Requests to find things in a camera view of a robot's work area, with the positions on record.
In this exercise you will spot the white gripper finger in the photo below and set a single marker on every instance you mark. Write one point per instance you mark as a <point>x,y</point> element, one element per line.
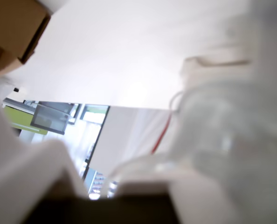
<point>24,177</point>
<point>234,151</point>

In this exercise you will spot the brown cardboard box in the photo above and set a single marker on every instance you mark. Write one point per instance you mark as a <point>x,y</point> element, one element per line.
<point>10,28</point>

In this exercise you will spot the grey computer monitor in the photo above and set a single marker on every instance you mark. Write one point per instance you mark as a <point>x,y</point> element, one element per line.
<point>50,119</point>

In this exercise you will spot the green cabinet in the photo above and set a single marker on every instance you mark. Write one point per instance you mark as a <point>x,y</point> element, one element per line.
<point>17,117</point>

